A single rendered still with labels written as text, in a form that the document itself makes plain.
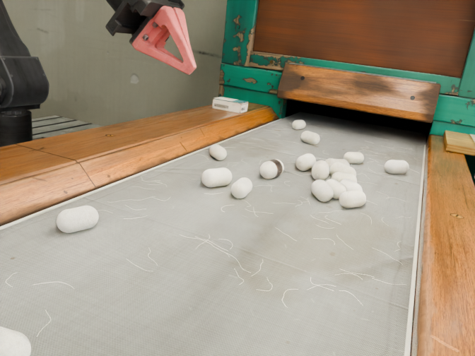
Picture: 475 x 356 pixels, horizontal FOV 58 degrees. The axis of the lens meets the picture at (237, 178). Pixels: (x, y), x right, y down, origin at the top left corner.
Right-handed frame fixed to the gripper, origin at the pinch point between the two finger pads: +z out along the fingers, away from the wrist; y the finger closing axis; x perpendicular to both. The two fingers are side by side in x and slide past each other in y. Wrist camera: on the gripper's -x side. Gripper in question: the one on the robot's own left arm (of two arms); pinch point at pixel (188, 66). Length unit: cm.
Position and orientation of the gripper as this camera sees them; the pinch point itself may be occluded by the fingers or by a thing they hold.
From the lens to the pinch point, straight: 56.4
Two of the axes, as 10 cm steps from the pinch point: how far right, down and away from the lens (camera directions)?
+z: 6.3, 7.8, -0.7
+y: 4.0, -2.4, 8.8
